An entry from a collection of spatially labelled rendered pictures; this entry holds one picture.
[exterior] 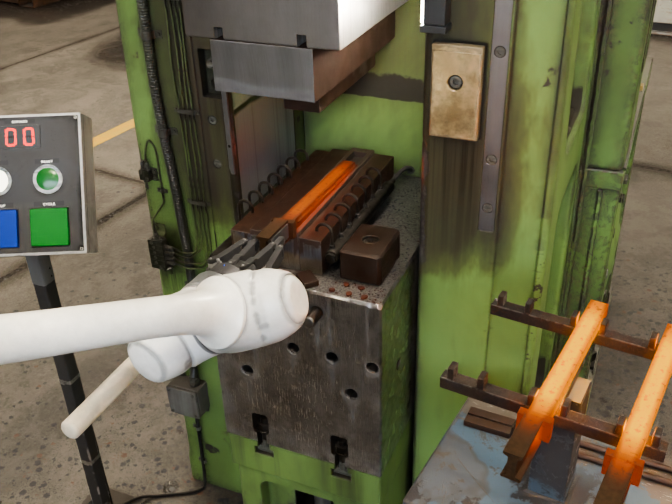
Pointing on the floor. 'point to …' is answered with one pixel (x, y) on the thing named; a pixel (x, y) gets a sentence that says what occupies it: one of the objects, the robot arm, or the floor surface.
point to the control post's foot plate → (119, 498)
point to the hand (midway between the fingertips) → (273, 237)
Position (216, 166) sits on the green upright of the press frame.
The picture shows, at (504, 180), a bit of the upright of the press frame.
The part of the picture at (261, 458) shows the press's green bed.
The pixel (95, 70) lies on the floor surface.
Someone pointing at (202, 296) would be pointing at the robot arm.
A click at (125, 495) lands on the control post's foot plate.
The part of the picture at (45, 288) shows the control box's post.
